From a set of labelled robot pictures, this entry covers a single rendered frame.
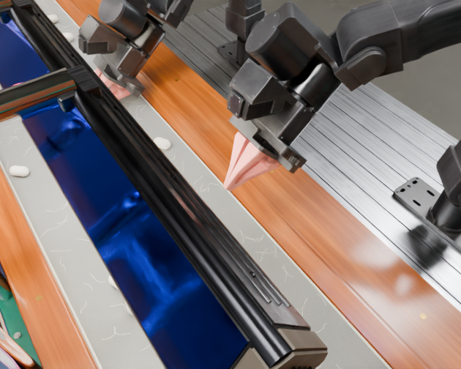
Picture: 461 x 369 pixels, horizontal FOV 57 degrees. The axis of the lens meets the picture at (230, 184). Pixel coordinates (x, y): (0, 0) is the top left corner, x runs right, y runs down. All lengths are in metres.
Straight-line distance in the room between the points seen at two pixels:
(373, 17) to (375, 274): 0.34
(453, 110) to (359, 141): 1.37
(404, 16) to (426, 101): 1.77
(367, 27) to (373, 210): 0.40
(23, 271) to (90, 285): 0.09
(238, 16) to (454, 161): 0.56
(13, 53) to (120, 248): 0.23
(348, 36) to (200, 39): 0.75
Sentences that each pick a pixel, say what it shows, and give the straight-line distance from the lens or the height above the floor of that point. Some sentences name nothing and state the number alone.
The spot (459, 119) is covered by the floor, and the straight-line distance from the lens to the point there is 2.25.
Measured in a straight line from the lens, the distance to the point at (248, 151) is 0.54.
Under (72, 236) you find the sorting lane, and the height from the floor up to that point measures 0.74.
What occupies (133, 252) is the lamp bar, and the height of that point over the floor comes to 1.08.
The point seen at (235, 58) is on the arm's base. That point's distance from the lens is 1.13.
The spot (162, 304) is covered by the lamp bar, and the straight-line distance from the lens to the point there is 0.24.
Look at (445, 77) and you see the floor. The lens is 2.50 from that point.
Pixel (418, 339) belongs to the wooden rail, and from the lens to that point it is 0.62.
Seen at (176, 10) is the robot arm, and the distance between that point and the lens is 0.83.
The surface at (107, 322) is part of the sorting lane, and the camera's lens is 0.63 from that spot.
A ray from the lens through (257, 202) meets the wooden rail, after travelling 0.69.
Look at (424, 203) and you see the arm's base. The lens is 0.86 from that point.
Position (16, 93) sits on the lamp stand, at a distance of 0.32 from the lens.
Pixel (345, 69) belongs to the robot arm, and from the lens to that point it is 0.52.
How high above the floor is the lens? 1.30
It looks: 50 degrees down
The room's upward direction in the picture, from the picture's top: straight up
